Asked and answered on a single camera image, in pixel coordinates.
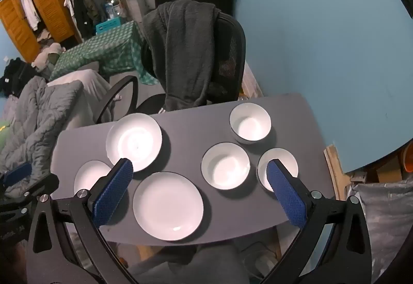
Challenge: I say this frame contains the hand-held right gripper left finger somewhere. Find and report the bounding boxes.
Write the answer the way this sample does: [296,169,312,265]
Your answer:
[27,157,140,284]

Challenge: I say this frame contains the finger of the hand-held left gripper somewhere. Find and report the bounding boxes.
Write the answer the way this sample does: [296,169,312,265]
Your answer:
[0,162,33,188]
[5,173,60,207]

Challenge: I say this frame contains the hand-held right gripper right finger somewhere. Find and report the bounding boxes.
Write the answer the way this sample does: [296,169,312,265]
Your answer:
[258,158,372,284]

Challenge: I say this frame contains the white plate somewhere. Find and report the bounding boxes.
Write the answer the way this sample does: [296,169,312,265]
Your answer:
[106,113,163,172]
[132,172,205,242]
[74,160,113,198]

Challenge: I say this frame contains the white bowl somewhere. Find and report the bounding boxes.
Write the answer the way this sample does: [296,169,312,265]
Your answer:
[229,102,272,145]
[201,142,251,190]
[257,148,299,192]

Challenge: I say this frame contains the light wooden board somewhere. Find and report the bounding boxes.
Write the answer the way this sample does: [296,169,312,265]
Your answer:
[323,145,353,201]

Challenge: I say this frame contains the grey quilted blanket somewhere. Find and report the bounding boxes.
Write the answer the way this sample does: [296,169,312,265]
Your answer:
[0,76,85,199]

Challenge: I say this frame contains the black backpack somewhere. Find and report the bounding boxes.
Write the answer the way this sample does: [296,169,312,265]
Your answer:
[0,57,38,98]

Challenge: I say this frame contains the silver plastic bag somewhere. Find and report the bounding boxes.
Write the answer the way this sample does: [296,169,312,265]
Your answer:
[351,178,413,284]

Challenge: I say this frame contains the cardboard box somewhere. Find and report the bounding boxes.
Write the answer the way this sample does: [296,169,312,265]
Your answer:
[350,155,404,186]

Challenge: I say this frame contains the white bedsheet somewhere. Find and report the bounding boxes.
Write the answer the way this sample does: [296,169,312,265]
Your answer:
[47,69,114,130]

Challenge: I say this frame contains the pale clothes pile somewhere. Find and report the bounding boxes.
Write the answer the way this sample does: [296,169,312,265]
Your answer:
[32,42,66,72]

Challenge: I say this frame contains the green checked tablecloth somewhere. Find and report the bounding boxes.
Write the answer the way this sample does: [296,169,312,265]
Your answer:
[48,21,159,85]

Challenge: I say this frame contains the black office chair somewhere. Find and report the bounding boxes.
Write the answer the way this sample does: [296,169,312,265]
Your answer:
[97,11,247,124]

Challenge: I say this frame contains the dark grey fleece robe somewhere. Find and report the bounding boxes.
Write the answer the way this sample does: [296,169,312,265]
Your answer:
[141,0,220,112]

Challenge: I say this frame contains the white hanging shirt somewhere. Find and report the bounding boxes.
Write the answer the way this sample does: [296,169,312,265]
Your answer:
[20,0,41,32]

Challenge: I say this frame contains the blue plastic crate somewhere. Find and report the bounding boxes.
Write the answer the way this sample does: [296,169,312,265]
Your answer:
[96,18,125,35]

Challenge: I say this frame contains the wooden louvred wardrobe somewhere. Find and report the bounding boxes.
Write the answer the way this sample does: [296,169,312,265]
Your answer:
[0,0,77,62]

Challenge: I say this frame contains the hanging dark clothes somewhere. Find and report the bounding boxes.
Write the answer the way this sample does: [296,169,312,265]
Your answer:
[63,0,108,40]

